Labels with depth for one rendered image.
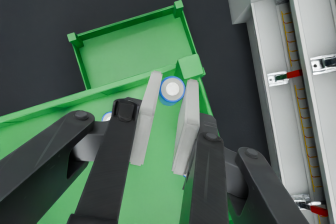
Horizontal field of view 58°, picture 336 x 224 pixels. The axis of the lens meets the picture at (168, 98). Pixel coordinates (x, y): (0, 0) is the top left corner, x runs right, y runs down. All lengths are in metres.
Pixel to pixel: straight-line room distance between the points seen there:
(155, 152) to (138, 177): 0.03
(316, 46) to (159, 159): 0.32
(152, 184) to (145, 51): 0.54
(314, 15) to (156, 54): 0.44
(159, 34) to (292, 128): 0.42
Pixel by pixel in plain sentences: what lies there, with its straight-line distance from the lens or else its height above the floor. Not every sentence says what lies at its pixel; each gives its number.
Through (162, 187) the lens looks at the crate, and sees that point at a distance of 0.35.
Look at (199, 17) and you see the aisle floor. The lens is 0.88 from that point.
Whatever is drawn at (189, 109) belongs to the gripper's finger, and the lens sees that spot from 0.16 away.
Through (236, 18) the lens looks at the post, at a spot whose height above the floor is 0.05.
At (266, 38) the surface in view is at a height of 0.18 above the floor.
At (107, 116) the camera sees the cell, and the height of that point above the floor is 0.55.
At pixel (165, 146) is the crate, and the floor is 0.48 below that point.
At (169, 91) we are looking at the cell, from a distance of 0.20.
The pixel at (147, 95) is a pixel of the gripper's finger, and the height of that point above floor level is 0.67.
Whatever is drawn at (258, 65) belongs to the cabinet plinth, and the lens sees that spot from 0.85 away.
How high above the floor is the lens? 0.83
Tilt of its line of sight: 86 degrees down
